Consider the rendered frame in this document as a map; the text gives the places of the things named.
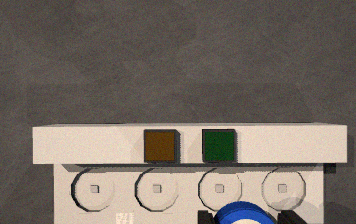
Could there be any beige tray with round nests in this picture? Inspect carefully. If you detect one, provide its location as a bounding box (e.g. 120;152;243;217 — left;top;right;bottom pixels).
33;123;347;224

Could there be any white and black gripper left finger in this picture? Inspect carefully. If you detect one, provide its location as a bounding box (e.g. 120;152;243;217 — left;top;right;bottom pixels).
198;210;215;224

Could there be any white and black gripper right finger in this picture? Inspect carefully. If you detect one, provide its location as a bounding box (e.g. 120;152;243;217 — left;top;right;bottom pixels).
277;210;308;224

